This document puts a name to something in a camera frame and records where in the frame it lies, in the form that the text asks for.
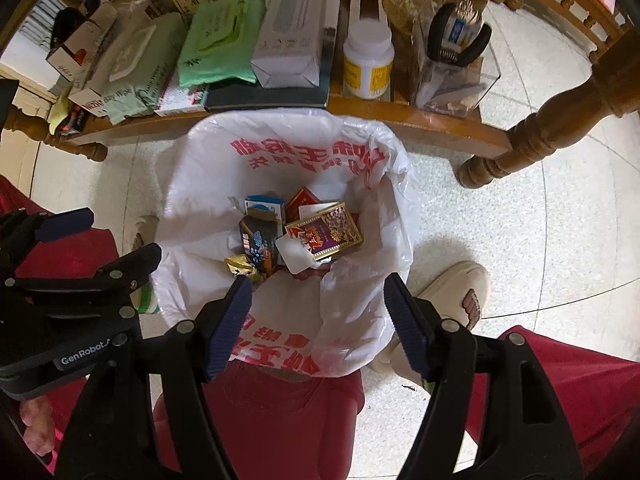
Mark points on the white box blue stripe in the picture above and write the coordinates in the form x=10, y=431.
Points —
x=297, y=257

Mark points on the grey ribbed radiator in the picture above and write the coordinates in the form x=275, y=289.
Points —
x=40, y=17

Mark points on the yellow snack packet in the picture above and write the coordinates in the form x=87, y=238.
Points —
x=240, y=265

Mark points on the person's left hand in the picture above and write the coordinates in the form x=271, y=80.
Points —
x=37, y=425

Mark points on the beige slipper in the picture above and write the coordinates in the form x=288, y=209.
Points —
x=450, y=295
x=146, y=232

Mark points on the long white carton box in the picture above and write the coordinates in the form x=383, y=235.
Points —
x=290, y=25

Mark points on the blue white carton box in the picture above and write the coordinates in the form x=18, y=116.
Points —
x=265, y=206

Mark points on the wooden slatted armchair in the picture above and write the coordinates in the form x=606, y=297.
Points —
x=565, y=5

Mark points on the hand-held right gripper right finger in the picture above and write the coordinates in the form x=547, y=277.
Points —
x=406, y=325

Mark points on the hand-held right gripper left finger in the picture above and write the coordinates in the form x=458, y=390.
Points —
x=230, y=325

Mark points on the white bottle yellow label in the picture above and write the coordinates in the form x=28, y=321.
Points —
x=367, y=60

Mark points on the wooden table frame with shelf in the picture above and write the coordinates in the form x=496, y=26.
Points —
x=550, y=120

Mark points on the open white carton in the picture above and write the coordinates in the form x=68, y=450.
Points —
x=92, y=25

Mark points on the crinkled clear plastic bag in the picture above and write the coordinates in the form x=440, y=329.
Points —
x=410, y=5

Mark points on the small red carton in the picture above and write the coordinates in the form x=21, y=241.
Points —
x=302, y=200

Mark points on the dark snack packet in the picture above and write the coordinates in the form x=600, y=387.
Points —
x=257, y=245

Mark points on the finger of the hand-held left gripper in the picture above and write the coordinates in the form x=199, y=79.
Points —
x=130, y=265
x=67, y=222

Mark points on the pale green wipes packet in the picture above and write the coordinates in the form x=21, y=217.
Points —
x=135, y=70

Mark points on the printed paper leaflet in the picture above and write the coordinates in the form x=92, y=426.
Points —
x=180, y=97

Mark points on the red purple printed box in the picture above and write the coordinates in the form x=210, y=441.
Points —
x=325, y=232

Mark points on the bright green wipes packet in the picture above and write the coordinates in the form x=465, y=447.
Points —
x=220, y=40

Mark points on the small white box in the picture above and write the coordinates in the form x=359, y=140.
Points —
x=87, y=97

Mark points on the clear plastic container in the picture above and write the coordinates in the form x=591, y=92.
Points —
x=450, y=95

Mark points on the white plastic bag red print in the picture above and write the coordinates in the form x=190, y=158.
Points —
x=210, y=160

